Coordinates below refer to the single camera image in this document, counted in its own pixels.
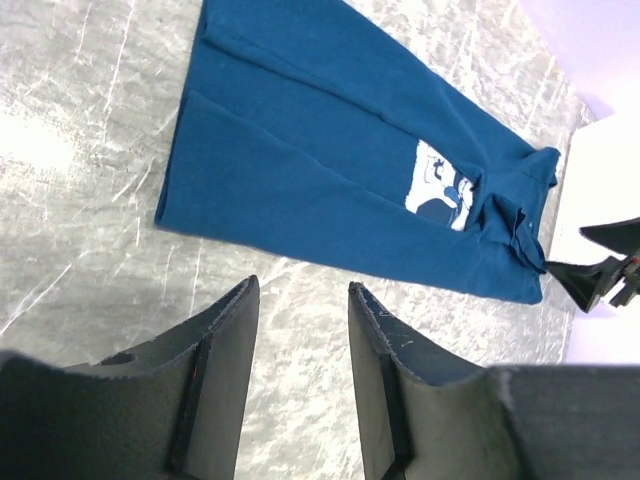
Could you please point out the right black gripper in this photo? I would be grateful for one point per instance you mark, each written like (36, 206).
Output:
(587, 284)

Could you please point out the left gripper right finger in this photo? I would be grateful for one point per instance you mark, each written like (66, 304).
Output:
(426, 413)

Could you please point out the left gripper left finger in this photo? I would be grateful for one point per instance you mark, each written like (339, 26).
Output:
(169, 408)

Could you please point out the blue printed t shirt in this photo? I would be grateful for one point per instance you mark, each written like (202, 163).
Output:
(306, 131)

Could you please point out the white plastic laundry basket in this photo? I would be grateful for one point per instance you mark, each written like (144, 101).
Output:
(600, 186)

